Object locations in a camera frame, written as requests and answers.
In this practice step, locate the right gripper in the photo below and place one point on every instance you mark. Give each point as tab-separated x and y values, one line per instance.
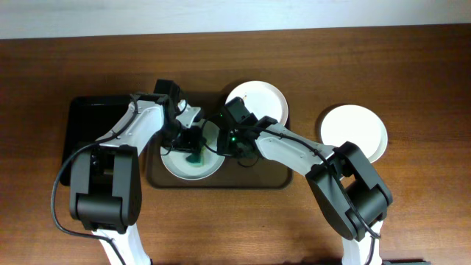
224	141

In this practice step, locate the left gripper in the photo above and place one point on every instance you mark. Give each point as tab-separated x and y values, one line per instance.
190	143

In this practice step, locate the green scrubbing sponge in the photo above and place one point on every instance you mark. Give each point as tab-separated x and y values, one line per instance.
196	157

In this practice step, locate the pale blue plate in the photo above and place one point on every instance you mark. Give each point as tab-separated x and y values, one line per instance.
176	164

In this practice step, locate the white plate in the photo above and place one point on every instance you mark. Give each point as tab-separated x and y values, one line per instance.
358	125
262	99

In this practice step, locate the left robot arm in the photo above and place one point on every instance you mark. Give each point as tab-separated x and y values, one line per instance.
106	193

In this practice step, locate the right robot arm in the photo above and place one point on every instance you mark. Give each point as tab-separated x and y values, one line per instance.
351	195

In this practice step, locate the brown plastic serving tray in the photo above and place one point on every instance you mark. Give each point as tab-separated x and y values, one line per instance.
257	173

